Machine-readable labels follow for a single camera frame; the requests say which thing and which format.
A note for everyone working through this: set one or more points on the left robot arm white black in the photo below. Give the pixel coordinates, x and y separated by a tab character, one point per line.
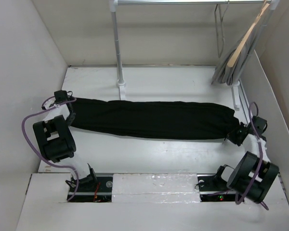
56	143

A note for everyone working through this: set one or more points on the grey hanging garment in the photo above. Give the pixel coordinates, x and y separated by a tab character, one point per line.
228	69

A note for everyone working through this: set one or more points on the black trousers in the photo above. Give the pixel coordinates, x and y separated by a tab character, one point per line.
155	120

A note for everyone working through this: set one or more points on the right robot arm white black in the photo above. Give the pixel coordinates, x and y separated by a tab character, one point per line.
254	175

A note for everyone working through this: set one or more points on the wooden hanger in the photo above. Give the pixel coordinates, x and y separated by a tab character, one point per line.
239	48

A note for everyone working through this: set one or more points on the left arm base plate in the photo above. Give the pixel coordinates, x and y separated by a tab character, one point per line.
100	192

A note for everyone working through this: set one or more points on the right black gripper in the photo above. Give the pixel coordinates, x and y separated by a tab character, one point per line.
231	135

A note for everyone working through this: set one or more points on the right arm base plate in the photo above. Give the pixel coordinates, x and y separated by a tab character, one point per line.
213	189

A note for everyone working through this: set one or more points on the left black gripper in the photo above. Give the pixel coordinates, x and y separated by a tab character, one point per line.
71	119

